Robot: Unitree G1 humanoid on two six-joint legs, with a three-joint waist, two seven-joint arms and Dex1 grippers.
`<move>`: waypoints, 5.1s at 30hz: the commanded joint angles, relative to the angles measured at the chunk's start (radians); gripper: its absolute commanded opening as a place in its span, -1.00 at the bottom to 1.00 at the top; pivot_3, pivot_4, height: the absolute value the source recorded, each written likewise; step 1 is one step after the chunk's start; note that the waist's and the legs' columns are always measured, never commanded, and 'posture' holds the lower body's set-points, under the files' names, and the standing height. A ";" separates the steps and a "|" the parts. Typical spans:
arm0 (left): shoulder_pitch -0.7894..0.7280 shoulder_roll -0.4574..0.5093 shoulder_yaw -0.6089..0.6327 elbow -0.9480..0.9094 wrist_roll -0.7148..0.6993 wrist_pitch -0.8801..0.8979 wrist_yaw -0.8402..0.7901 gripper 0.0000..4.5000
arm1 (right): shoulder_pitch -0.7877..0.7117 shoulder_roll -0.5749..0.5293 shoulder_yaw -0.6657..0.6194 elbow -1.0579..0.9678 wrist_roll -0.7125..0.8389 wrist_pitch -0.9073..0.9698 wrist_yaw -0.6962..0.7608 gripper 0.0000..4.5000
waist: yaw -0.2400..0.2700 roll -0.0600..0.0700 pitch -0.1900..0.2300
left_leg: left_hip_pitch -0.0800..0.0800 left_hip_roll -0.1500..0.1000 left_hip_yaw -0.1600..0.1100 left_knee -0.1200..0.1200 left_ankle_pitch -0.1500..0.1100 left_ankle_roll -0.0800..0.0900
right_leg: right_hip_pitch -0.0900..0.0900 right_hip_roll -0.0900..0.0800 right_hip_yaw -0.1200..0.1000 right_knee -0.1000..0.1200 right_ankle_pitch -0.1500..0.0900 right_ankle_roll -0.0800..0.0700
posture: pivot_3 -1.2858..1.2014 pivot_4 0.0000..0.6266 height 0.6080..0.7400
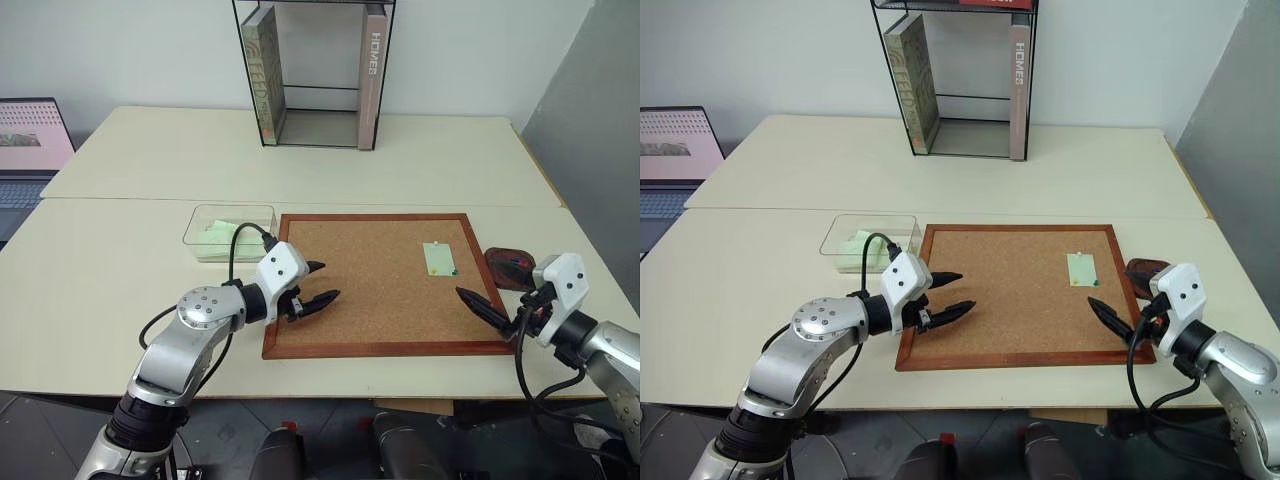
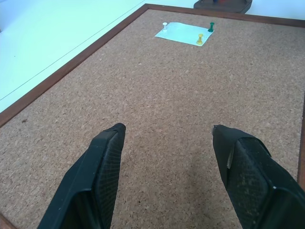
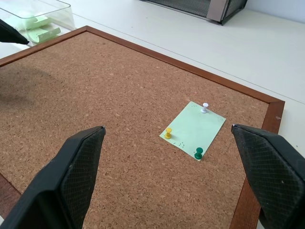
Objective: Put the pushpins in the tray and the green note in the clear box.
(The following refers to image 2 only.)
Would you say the dark wooden tray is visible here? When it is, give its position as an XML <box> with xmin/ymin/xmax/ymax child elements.
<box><xmin>193</xmin><ymin>0</ymin><xmax>253</xmax><ymax>14</ymax></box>

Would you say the cork board with wooden frame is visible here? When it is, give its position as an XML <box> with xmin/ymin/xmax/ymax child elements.
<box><xmin>0</xmin><ymin>3</ymin><xmax>305</xmax><ymax>229</ymax></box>

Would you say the white paper note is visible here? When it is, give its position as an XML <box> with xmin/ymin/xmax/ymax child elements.
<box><xmin>154</xmin><ymin>21</ymin><xmax>216</xmax><ymax>46</ymax></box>

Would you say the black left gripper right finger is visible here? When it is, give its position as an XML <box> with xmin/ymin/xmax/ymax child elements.
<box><xmin>212</xmin><ymin>125</ymin><xmax>305</xmax><ymax>229</ymax></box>

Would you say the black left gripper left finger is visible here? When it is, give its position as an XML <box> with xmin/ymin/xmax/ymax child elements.
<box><xmin>37</xmin><ymin>123</ymin><xmax>126</xmax><ymax>229</ymax></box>

